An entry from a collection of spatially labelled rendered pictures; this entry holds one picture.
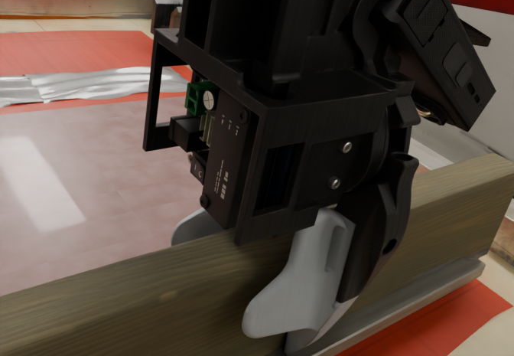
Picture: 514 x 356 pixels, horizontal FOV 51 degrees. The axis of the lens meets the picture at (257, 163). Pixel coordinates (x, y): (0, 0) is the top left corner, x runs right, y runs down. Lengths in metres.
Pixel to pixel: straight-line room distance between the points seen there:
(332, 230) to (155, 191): 0.24
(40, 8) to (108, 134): 0.34
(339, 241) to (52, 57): 0.52
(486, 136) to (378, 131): 2.30
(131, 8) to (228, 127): 0.71
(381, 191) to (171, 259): 0.09
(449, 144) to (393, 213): 2.38
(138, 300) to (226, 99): 0.08
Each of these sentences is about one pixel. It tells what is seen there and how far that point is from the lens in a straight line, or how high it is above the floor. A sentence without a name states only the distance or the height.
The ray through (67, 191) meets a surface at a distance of 0.45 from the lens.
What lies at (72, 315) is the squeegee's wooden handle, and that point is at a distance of 0.21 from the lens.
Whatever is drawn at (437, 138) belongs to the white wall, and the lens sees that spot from 2.63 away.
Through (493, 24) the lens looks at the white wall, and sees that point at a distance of 2.47.
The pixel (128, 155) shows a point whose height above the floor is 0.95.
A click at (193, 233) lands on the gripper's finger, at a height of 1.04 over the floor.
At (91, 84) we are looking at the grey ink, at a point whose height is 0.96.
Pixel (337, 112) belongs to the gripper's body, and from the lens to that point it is 0.18.
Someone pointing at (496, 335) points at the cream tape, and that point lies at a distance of 0.43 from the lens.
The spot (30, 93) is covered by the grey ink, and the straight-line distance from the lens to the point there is 0.59.
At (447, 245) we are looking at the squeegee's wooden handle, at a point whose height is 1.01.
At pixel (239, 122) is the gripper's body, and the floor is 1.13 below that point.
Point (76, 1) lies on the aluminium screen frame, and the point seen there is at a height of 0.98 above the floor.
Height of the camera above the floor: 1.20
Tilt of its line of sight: 29 degrees down
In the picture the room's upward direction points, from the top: 13 degrees clockwise
